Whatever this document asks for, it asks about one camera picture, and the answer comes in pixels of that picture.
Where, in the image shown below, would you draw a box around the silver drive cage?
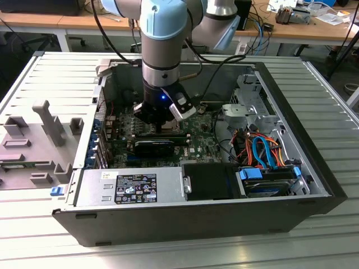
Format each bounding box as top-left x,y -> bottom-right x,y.
228,73 -> 284,135

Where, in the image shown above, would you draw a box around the green motherboard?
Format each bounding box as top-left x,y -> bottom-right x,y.
103,102 -> 225,169

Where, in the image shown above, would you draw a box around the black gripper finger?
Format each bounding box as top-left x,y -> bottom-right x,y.
162,116 -> 177,132
132,102 -> 163,133

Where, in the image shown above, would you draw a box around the white cardboard box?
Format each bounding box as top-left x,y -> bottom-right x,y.
268,0 -> 298,12

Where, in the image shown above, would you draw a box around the black graphics card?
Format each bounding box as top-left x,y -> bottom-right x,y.
133,139 -> 176,158

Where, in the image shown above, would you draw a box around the silver metal part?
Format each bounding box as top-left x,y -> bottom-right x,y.
291,8 -> 312,25

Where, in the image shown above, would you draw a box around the silver power supply unit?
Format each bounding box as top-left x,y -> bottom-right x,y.
74,167 -> 187,207

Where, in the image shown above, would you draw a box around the black flat device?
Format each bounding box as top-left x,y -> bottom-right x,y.
0,0 -> 84,16

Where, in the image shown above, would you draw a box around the white power strip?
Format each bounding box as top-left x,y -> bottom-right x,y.
234,41 -> 248,56

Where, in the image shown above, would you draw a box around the black camera cable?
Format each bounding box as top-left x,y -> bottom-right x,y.
193,54 -> 247,106

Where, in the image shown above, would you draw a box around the black wire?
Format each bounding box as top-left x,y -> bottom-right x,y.
213,110 -> 239,164

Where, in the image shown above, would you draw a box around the black tripod leg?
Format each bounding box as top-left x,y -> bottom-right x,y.
326,25 -> 359,81

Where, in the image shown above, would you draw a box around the wooden desk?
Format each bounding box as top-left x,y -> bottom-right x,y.
0,5 -> 165,54
235,4 -> 359,57

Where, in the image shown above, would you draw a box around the green RAM stick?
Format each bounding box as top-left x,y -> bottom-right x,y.
0,164 -> 36,171
134,132 -> 188,142

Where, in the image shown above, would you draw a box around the hard disk with blue carrier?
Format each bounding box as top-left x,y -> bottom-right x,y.
237,165 -> 303,198

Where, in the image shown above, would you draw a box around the black plastic shroud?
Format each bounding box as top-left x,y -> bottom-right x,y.
181,163 -> 248,201

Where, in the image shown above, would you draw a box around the grey parts rack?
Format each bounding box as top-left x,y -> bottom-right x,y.
0,99 -> 85,191

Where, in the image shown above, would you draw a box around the CPU socket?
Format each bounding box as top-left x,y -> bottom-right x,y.
161,120 -> 185,133

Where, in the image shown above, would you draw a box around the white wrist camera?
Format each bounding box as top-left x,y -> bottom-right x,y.
161,85 -> 197,122

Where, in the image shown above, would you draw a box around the clear plastic bag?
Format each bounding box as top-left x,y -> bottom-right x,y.
315,10 -> 351,26

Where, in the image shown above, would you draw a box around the metal heat sink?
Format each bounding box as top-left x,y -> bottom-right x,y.
274,6 -> 294,25

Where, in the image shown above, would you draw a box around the blue wire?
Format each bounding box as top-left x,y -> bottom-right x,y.
251,135 -> 279,171

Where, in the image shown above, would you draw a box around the black PC case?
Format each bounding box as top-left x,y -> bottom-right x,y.
52,57 -> 348,248

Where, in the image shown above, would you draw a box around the orange wire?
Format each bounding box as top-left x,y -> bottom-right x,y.
266,136 -> 286,169
244,136 -> 255,168

